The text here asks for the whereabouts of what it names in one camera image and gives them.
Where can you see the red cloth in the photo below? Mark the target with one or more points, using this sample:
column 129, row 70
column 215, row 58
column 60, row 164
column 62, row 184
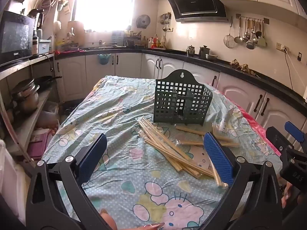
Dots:
column 69, row 51

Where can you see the black microwave oven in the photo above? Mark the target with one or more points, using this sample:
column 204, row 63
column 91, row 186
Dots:
column 15, row 38

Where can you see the metal utensil rail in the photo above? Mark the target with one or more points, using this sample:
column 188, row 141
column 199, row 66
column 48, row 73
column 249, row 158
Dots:
column 251, row 18

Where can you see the kitchen window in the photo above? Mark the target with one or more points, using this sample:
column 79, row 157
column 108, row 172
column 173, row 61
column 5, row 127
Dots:
column 105, row 4

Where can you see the person's right hand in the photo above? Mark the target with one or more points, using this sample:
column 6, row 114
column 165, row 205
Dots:
column 289, row 194

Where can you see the steel bowl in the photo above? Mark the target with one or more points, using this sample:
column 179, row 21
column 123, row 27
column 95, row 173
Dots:
column 211, row 57

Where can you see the spice rack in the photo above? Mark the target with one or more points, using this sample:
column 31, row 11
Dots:
column 133, row 40

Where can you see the stacked steel pots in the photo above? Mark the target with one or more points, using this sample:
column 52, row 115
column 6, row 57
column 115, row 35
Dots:
column 25, row 98

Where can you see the small hanging utensil set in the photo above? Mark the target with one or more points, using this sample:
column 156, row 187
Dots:
column 166, row 19

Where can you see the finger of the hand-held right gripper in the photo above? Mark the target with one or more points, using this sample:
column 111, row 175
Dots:
column 278, row 141
column 295, row 131

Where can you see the wall socket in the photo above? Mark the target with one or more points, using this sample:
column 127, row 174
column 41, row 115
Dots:
column 279, row 46

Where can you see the hanging steel spoons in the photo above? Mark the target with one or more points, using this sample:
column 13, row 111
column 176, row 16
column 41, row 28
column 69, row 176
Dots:
column 250, row 43

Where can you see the pink lettered blanket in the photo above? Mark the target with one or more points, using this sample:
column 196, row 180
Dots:
column 254, row 122

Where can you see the black range hood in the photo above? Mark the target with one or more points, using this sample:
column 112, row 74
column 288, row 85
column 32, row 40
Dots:
column 196, row 2

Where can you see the metal shelf rack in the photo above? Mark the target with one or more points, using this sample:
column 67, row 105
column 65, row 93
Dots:
column 26, row 124

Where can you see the teal hanging bin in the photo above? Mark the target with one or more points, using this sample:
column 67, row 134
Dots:
column 104, row 59

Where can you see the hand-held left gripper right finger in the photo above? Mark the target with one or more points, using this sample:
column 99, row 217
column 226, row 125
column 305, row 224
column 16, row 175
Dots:
column 217, row 158

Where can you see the condiment bottles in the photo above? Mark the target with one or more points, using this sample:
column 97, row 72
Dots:
column 156, row 42

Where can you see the dried brown roots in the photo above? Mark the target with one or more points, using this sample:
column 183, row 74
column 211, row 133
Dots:
column 242, row 67

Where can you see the small grey wall fan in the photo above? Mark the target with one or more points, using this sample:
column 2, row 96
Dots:
column 143, row 21

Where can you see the steel kettle with black lid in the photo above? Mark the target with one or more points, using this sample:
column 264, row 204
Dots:
column 204, row 52

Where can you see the small steel teapot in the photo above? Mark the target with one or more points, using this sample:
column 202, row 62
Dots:
column 190, row 50

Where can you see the bunch of wooden chopsticks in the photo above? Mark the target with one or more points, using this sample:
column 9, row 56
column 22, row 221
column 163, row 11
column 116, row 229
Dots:
column 165, row 146

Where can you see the black kitchen countertop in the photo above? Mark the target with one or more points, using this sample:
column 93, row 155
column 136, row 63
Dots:
column 225, row 63

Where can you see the steel ladle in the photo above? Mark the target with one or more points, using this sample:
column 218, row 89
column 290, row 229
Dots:
column 237, row 38

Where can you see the green plastic cutlery holder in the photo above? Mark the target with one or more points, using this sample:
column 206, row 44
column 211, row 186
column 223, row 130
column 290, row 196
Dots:
column 182, row 100

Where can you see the cartoon cat printed tablecloth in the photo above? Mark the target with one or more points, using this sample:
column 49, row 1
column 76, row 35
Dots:
column 134, row 115

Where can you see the white lower cabinets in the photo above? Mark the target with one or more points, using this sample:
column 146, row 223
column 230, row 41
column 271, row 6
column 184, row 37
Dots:
column 148, row 64

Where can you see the blue plastic box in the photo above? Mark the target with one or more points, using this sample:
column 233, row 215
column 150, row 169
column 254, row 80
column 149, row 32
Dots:
column 44, row 47

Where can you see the pink box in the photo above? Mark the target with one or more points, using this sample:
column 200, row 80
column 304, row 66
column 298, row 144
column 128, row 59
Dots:
column 38, row 145

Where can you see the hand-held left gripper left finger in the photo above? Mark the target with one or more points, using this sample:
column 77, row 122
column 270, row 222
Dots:
column 92, row 158

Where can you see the pale green spatula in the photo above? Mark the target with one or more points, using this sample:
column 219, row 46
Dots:
column 262, row 42

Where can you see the black frying pan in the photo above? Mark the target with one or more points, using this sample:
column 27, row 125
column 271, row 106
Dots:
column 46, row 80

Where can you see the mesh strainer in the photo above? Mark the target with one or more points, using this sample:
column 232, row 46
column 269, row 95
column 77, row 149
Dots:
column 229, row 42

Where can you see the person's left hand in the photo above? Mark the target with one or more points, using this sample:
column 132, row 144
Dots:
column 109, row 220

